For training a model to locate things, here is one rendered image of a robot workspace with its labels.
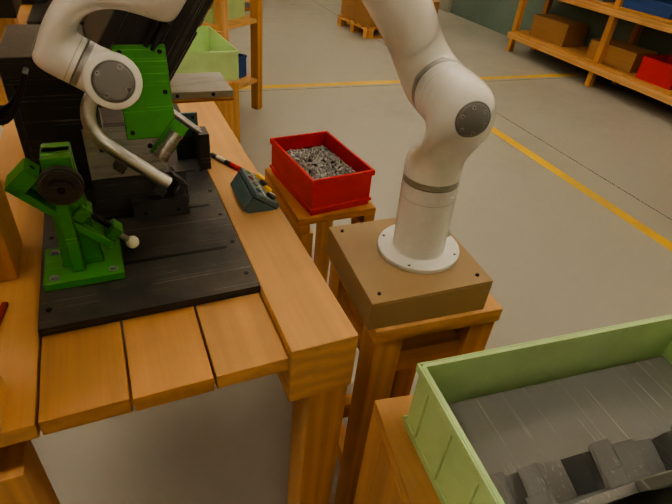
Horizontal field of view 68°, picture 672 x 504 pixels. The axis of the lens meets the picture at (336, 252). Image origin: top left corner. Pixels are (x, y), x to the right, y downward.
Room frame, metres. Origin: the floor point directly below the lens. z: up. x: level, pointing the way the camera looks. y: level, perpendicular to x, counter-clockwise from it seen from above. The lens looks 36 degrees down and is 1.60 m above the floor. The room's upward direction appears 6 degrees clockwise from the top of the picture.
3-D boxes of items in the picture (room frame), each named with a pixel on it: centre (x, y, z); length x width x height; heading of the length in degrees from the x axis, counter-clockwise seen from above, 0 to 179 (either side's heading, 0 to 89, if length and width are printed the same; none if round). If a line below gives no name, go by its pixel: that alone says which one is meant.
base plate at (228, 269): (1.21, 0.59, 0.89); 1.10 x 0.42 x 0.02; 27
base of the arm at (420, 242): (0.97, -0.19, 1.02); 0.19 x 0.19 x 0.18
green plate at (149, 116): (1.17, 0.50, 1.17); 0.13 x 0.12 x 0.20; 27
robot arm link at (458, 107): (0.93, -0.19, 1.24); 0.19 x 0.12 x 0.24; 16
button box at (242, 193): (1.17, 0.24, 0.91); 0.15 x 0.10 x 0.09; 27
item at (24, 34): (1.24, 0.76, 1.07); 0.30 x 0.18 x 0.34; 27
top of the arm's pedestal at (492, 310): (0.97, -0.19, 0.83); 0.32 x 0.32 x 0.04; 22
